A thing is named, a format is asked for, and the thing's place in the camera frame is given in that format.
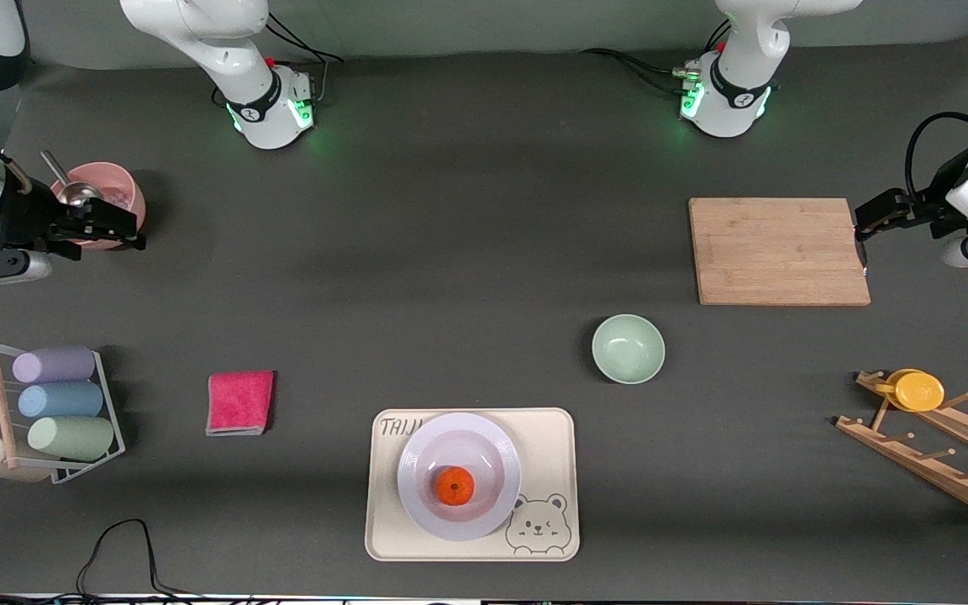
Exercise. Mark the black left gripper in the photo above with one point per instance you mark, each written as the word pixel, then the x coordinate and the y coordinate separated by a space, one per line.
pixel 931 204

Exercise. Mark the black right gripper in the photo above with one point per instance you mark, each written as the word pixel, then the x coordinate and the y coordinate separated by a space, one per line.
pixel 23 220

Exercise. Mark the orange mandarin fruit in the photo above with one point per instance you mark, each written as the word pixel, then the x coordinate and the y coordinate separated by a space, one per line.
pixel 455 486

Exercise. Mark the white round plate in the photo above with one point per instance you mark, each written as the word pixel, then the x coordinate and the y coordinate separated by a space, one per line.
pixel 484 454

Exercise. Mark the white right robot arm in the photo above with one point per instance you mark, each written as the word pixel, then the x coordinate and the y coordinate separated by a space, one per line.
pixel 240 67

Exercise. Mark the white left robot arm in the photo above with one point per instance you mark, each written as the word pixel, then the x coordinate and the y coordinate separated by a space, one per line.
pixel 736 92

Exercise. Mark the metal scoop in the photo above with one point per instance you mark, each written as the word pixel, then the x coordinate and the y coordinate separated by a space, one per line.
pixel 76 195

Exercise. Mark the pink bowl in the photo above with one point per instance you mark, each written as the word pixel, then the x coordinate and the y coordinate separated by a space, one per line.
pixel 118 181

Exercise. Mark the bamboo cutting board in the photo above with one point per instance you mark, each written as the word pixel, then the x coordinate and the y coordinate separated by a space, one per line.
pixel 778 252

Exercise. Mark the purple cup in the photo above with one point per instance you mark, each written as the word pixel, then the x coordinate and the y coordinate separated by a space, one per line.
pixel 54 365

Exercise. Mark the blue cup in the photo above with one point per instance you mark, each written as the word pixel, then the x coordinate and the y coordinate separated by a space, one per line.
pixel 60 400

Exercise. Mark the yellow mug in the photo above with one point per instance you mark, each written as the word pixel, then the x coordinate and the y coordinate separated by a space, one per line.
pixel 919 391

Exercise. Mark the pale green cup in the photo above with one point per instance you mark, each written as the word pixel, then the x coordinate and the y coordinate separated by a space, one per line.
pixel 71 438

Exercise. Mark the pink folded cloth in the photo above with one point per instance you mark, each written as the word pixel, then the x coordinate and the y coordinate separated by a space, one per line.
pixel 240 403

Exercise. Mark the wooden peg drying rack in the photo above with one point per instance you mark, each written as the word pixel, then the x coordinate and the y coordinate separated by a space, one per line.
pixel 912 465

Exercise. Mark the mint green bowl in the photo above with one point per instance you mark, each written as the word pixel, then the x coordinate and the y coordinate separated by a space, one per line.
pixel 628 349

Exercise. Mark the beige bear print tray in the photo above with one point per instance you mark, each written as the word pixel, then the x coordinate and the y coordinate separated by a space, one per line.
pixel 547 445

